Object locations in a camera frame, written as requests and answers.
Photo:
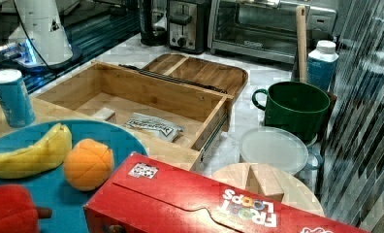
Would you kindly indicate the wooden drawer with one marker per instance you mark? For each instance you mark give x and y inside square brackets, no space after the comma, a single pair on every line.
[203,113]

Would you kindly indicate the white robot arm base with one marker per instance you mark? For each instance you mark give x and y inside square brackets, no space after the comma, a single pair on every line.
[40,42]

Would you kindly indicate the white plastic packet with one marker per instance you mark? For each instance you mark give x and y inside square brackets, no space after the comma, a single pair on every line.
[158,127]

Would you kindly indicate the wooden serving tray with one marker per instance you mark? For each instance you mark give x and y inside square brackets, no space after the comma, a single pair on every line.
[226,78]

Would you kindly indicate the small wooden block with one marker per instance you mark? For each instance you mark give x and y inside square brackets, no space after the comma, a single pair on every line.
[106,114]

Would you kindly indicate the translucent plastic lid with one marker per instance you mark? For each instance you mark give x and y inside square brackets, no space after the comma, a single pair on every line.
[273,146]

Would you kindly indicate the red Froot Loops box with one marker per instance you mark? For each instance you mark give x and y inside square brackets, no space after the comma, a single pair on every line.
[144,195]

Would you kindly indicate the round wooden lid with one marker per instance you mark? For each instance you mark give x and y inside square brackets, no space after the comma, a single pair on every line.
[270,182]

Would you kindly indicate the black silver toaster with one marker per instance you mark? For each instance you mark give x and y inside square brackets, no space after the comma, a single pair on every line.
[187,22]

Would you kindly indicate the green mug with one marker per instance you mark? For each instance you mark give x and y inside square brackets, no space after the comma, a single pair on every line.
[296,107]

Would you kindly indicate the black coffee maker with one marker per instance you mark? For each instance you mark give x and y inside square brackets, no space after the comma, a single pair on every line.
[153,22]

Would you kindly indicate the silver toaster oven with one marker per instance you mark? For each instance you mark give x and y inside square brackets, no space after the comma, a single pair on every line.
[267,29]

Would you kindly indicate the orange plush fruit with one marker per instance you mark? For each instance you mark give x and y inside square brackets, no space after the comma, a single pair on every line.
[88,165]

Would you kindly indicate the blue white-capped bottle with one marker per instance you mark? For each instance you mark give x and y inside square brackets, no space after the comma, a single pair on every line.
[321,64]

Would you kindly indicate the yellow plush banana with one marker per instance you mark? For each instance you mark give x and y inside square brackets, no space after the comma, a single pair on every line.
[48,153]

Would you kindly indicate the teal round plate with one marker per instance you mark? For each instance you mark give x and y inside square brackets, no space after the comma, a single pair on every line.
[50,188]

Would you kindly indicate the blue cylindrical can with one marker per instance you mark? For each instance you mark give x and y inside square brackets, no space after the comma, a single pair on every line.
[14,99]

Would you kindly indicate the red plush pepper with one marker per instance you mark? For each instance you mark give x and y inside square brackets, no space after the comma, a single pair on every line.
[18,213]

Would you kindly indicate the wooden utensil handle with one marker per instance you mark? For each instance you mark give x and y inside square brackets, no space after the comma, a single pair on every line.
[301,34]

